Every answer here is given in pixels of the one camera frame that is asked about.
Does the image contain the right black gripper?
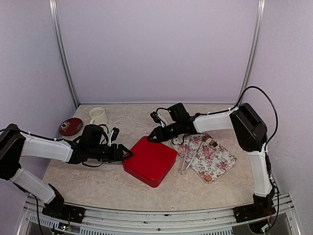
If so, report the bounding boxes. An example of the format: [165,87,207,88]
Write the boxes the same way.
[146,121,181,143]

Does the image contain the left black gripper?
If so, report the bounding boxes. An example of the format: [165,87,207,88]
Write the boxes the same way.
[88,143,133,163]

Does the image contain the red box lid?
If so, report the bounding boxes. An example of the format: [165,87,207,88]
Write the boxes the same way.
[123,136,177,188]

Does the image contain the silver metal serving tongs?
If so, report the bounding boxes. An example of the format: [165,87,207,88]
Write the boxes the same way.
[180,137,202,175]

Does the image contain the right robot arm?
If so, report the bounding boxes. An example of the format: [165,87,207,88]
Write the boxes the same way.
[147,103,275,217]

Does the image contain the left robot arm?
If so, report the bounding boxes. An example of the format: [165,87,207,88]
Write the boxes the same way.
[0,124,133,218]

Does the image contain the brown sweet chocolate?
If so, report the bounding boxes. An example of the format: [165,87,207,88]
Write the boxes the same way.
[205,176,212,183]

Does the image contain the cream ceramic mug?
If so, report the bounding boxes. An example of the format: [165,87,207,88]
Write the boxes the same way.
[89,107,108,125]

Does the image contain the floral rectangular tray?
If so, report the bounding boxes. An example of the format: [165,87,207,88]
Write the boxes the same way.
[172,133,237,183]

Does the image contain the red floral saucer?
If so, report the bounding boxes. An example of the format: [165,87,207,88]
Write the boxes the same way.
[59,117,83,137]

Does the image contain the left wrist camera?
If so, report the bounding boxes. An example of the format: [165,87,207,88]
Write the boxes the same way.
[107,127,120,146]

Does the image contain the aluminium table front rail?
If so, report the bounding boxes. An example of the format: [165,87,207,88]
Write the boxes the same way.
[17,188,301,235]

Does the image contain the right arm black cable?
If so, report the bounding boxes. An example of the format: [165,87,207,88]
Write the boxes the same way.
[234,85,279,147]

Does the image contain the left aluminium frame post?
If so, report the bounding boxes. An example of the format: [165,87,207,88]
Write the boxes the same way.
[48,0,80,110]

